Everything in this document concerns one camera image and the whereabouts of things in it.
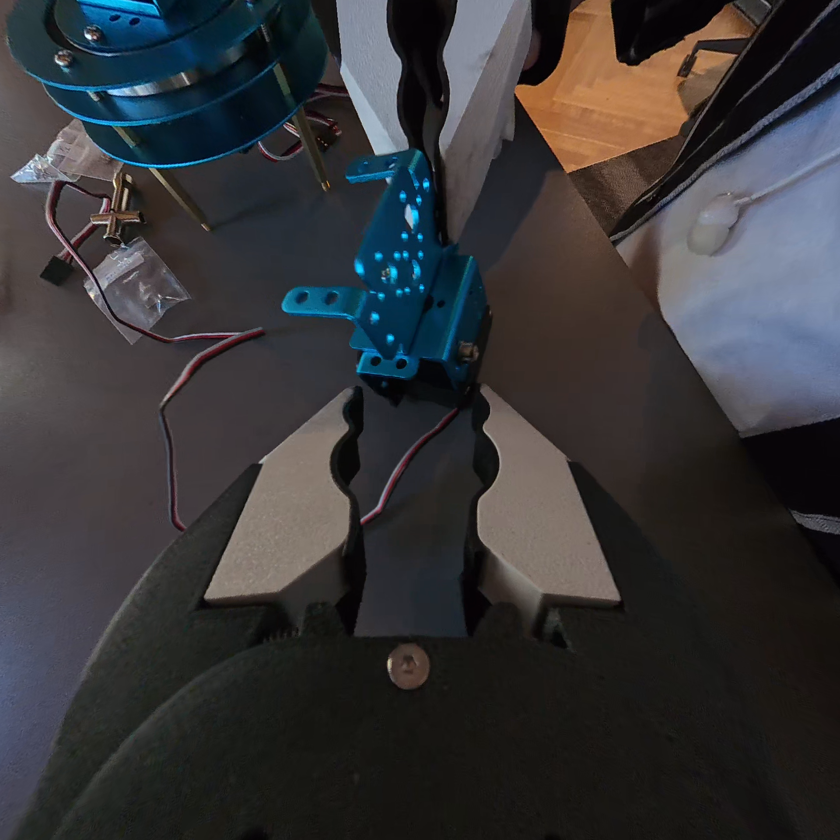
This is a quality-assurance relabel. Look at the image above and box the person's right hand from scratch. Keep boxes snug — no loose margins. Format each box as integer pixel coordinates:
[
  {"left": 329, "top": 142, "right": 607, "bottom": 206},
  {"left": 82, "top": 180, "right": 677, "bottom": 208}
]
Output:
[{"left": 524, "top": 0, "right": 573, "bottom": 88}]

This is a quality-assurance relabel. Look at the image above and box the clear plastic screw bag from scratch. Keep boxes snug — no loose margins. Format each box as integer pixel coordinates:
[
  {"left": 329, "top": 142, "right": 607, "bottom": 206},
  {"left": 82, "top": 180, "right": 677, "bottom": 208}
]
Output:
[
  {"left": 12, "top": 121, "right": 109, "bottom": 183},
  {"left": 84, "top": 238, "right": 193, "bottom": 345}
]

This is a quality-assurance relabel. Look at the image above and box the red white black servo cable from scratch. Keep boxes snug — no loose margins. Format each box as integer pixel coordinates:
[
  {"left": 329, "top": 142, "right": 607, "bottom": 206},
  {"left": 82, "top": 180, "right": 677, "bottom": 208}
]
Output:
[{"left": 41, "top": 178, "right": 460, "bottom": 529}]

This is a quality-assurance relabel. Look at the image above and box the dark grey desk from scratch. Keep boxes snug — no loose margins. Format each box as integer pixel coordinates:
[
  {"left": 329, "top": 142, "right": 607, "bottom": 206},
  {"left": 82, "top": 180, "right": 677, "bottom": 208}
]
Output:
[{"left": 0, "top": 13, "right": 808, "bottom": 840}]

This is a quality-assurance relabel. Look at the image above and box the person's black striped jacket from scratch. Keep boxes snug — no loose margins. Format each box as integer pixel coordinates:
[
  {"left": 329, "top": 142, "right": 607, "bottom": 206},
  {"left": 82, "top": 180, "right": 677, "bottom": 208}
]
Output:
[{"left": 607, "top": 0, "right": 840, "bottom": 572}]

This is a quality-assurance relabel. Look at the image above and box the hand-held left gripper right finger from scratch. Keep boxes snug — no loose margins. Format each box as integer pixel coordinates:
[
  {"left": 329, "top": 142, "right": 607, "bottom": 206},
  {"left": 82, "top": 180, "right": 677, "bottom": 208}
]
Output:
[{"left": 467, "top": 384, "right": 622, "bottom": 611}]

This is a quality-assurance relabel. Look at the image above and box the blue servo bracket assembly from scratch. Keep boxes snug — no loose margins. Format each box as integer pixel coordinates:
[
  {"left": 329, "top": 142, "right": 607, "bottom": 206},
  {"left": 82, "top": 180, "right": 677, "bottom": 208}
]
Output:
[{"left": 282, "top": 149, "right": 492, "bottom": 408}]

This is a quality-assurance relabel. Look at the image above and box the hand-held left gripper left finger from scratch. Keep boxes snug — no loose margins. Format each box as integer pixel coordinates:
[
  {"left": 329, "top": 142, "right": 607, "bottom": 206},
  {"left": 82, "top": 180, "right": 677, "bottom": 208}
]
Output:
[{"left": 202, "top": 386, "right": 366, "bottom": 618}]

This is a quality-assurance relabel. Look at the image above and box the white drawstring toggle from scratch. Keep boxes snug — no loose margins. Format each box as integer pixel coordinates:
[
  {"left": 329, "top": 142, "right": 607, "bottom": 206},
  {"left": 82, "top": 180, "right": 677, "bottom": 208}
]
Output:
[{"left": 686, "top": 147, "right": 840, "bottom": 256}]

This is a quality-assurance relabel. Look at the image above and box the robot arm servo cable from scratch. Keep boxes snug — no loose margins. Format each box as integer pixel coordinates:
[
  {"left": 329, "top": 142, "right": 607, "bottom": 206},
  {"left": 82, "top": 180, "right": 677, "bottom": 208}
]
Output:
[{"left": 258, "top": 84, "right": 343, "bottom": 161}]

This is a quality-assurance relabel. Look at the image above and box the brass cross wrench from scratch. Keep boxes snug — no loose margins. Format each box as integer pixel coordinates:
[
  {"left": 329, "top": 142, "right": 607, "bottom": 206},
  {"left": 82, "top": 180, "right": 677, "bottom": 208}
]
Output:
[{"left": 88, "top": 172, "right": 147, "bottom": 249}]

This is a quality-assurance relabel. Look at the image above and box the person's white shirt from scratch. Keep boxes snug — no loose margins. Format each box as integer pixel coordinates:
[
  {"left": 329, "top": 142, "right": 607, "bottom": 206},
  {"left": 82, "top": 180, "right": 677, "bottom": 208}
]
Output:
[{"left": 617, "top": 121, "right": 840, "bottom": 437}]

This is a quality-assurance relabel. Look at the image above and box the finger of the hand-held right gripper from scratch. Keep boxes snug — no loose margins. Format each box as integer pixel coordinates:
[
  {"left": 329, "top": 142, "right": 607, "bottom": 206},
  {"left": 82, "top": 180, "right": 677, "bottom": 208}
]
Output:
[
  {"left": 336, "top": 0, "right": 439, "bottom": 161},
  {"left": 430, "top": 0, "right": 532, "bottom": 240}
]

